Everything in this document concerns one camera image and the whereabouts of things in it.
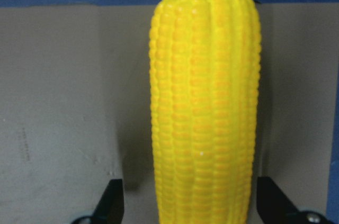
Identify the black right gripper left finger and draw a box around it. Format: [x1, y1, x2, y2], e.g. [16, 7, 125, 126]
[91, 179, 124, 224]

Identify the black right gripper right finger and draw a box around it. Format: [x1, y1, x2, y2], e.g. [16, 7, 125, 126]
[256, 176, 299, 223]

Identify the yellow plastic corn cob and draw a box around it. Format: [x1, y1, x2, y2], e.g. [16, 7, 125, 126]
[149, 0, 262, 223]

